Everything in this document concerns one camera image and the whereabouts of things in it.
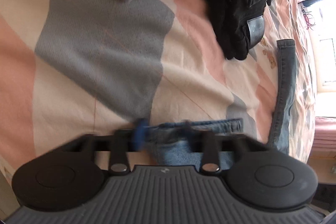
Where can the blue denim jeans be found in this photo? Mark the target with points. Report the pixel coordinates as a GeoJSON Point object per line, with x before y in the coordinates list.
{"type": "Point", "coordinates": [167, 146]}

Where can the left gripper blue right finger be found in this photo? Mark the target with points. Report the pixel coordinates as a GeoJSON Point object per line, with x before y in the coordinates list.
{"type": "Point", "coordinates": [188, 134]}

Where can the pink grey patterned bedsheet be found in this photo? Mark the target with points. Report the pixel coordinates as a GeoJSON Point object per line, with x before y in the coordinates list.
{"type": "Point", "coordinates": [75, 66]}

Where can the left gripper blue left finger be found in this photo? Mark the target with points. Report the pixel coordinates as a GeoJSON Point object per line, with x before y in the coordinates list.
{"type": "Point", "coordinates": [139, 134]}

